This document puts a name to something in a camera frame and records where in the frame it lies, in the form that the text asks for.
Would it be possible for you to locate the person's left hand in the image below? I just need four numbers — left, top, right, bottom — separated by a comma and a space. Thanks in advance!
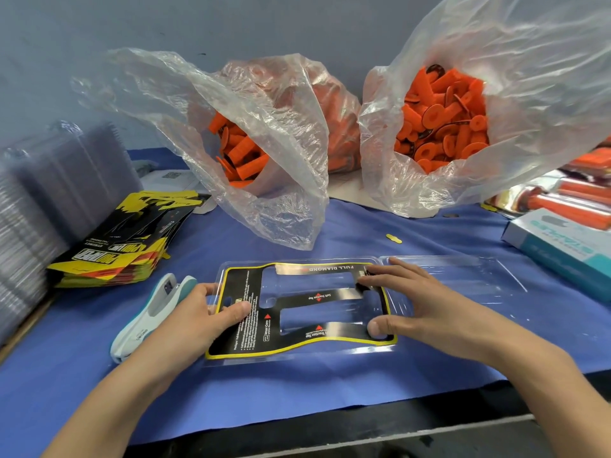
127, 281, 254, 384

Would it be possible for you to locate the person's right hand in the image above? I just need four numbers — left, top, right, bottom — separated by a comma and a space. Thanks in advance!
356, 257, 509, 363

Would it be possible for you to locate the teal hand stapler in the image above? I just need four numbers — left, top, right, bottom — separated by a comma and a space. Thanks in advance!
109, 274, 199, 364

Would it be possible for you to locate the yellow black backing card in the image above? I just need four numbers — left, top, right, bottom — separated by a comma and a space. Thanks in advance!
205, 260, 397, 361

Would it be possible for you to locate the orange grip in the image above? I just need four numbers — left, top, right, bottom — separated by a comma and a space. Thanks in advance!
520, 190, 611, 232
558, 179, 611, 202

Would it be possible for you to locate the stack of clear blister shells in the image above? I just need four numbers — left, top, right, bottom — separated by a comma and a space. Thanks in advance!
0, 121, 143, 344

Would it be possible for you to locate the person's right forearm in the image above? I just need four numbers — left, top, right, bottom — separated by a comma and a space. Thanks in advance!
472, 324, 611, 458

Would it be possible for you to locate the person's left forearm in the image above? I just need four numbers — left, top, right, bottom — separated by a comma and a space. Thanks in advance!
43, 352, 181, 458

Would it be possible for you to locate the stack of yellow black cards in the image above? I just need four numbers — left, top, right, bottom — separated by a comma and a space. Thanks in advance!
48, 190, 206, 288

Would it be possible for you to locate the teal white cardboard box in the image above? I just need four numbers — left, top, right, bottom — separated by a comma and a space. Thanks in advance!
501, 207, 611, 303

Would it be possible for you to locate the white printed paper sheet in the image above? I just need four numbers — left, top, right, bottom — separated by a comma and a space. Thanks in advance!
138, 169, 216, 214

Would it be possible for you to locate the large clear plastic bag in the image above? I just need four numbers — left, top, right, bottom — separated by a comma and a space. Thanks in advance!
358, 0, 611, 218

